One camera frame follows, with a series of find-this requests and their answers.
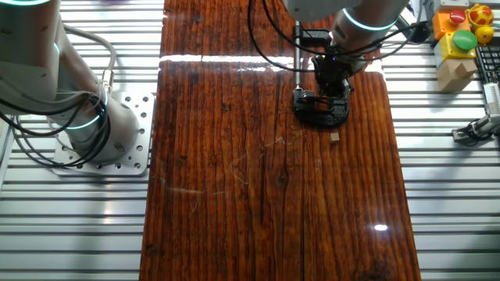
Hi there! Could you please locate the yellow box green button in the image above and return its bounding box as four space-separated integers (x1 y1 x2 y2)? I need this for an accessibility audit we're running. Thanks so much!
434 30 479 68

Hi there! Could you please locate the silver metal device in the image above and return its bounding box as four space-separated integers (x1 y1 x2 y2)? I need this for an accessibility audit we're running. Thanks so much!
452 81 500 147

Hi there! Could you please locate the black round cable holder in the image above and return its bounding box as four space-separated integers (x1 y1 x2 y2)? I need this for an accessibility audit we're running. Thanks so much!
405 21 430 44

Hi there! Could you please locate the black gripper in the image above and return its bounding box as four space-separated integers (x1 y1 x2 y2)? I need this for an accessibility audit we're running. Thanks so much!
311 53 355 112

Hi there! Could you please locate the grey hose cable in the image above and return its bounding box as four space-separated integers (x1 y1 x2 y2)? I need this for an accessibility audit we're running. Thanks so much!
63 24 118 94

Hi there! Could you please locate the orange box red button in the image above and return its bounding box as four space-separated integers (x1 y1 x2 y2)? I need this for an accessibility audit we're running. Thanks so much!
431 9 472 41

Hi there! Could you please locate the black base cable bundle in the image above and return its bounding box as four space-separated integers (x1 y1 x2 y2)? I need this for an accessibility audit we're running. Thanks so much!
0 93 113 170

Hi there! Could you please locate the plain wooden block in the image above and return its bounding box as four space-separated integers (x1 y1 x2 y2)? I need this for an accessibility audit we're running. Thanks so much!
436 58 479 94

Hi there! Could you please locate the wood-grain table mat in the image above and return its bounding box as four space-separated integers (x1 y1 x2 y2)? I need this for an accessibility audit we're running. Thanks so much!
139 0 422 281

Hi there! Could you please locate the black cable with plug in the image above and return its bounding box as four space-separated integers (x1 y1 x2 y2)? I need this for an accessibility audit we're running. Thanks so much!
260 0 427 58

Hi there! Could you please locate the yellow and red toy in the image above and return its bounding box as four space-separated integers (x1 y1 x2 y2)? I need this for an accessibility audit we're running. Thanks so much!
466 2 495 45

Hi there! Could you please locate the long black cable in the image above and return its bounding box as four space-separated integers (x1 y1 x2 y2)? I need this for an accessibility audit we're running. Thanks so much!
247 0 316 74

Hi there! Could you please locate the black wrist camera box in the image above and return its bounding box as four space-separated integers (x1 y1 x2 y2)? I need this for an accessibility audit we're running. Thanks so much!
299 27 333 48

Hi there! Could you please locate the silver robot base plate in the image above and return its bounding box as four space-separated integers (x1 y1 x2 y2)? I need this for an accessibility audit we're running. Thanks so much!
52 92 156 177

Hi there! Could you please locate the black keyboard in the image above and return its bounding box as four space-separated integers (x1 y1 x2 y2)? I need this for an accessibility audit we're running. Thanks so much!
475 45 500 85

